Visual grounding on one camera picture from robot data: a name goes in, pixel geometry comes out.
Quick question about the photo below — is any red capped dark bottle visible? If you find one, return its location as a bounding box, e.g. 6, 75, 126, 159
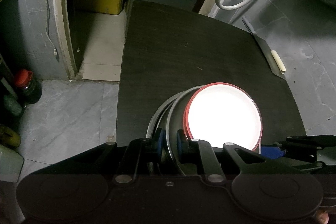
15, 69, 42, 104

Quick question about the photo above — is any deep steel bowl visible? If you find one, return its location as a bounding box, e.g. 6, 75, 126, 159
165, 86, 200, 175

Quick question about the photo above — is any large steel plate front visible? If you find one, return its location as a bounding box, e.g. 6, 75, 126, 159
146, 85, 203, 138

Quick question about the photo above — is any white ceramic bowl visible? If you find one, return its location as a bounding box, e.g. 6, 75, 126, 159
182, 83, 263, 151

